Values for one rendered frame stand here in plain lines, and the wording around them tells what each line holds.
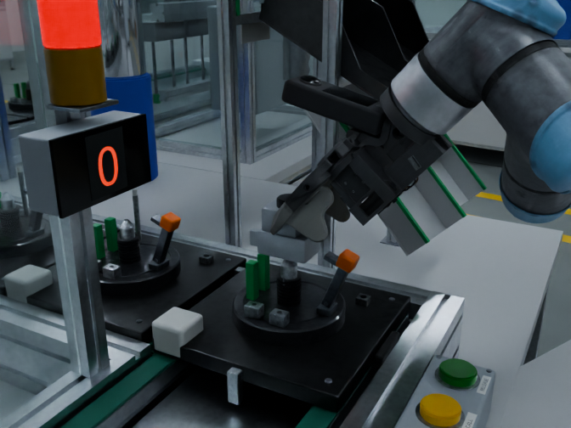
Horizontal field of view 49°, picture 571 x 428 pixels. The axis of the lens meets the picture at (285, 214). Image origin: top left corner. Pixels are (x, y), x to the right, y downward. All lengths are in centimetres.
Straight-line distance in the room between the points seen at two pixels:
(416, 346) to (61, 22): 52
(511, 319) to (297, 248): 45
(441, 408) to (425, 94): 30
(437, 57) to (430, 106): 4
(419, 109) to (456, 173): 57
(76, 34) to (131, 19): 102
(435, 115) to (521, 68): 9
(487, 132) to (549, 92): 434
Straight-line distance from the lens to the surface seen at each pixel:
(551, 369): 97
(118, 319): 81
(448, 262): 122
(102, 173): 61
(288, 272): 76
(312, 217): 68
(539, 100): 55
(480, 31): 58
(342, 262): 72
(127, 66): 160
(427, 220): 101
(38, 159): 58
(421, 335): 80
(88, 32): 59
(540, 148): 55
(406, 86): 61
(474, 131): 492
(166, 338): 76
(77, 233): 66
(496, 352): 97
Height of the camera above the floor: 137
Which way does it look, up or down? 21 degrees down
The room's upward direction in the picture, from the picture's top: straight up
